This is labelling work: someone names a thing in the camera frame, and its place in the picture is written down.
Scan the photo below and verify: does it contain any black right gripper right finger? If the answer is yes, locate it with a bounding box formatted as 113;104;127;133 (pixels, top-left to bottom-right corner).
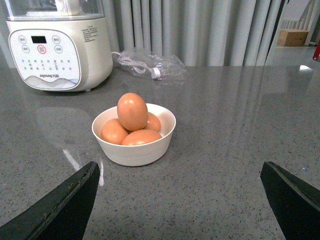
260;161;320;240

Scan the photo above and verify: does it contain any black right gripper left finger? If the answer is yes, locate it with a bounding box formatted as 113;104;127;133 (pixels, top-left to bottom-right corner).
0;161;100;240

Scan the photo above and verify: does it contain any brown top egg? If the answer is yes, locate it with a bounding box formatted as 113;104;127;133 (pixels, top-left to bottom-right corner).
117;92;148;132

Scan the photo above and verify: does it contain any brown egg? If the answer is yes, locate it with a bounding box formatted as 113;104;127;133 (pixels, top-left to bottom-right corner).
117;92;148;132
143;112;162;132
122;129;162;146
100;118;130;145

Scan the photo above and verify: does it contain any brown egg in bowl left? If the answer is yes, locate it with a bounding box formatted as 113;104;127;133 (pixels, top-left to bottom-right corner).
100;118;130;145

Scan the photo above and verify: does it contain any brown egg in bowl front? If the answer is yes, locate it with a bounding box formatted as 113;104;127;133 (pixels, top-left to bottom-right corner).
122;129;162;146

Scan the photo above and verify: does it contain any brown egg in bowl back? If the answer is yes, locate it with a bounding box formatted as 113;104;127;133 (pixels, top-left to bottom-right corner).
143;112;162;132

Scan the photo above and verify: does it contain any cardboard box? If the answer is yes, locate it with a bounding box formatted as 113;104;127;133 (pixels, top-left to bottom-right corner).
277;29;309;47

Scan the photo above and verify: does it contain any white round bowl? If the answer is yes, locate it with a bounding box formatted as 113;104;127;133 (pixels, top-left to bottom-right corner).
91;103;176;167

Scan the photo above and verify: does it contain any white Joyoung soy milk maker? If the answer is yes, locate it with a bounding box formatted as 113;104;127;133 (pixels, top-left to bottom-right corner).
0;0;113;92

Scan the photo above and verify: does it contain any clear plastic bag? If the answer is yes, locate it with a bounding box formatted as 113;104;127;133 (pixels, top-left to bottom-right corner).
111;48;188;82

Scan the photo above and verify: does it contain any grey curtain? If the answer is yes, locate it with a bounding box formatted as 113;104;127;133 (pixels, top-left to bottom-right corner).
0;0;287;69

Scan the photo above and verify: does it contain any red metal frame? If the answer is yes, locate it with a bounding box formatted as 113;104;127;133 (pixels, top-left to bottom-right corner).
312;40;320;61

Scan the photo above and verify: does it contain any white power cable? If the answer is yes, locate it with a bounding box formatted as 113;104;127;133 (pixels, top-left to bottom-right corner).
111;51;161;81

